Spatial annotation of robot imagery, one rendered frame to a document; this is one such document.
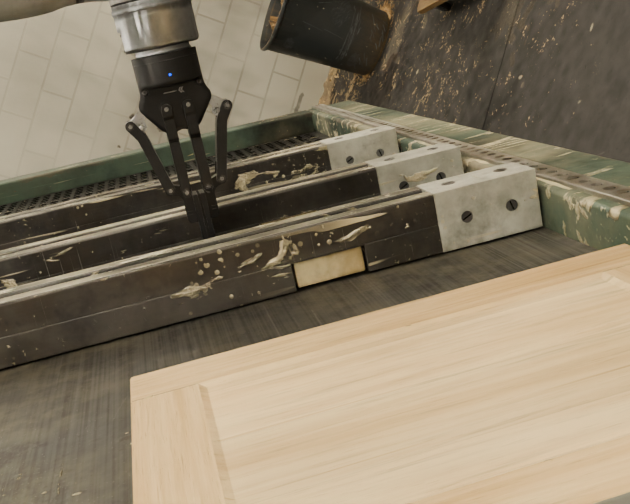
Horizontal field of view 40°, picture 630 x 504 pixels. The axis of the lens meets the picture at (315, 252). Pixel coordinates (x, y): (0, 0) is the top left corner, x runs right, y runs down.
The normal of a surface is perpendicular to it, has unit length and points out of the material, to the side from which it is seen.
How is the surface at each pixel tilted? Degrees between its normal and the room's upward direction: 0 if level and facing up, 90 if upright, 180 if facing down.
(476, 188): 90
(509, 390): 59
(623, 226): 31
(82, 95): 90
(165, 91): 90
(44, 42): 90
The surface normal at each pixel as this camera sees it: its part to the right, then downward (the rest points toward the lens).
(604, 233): -0.96, 0.25
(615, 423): -0.20, -0.94
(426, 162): 0.21, 0.22
